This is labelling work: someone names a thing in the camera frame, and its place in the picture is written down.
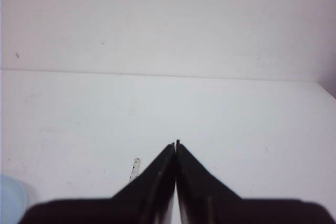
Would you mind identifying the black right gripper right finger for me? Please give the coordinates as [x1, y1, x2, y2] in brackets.
[175, 140, 240, 223]

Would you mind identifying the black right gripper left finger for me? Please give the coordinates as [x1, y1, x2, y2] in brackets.
[112, 143, 175, 223]

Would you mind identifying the light blue round plate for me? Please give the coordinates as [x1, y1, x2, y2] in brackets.
[1, 174, 27, 223]

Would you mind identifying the vertical clear tape strip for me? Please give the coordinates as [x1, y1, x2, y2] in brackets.
[129, 158, 141, 182]

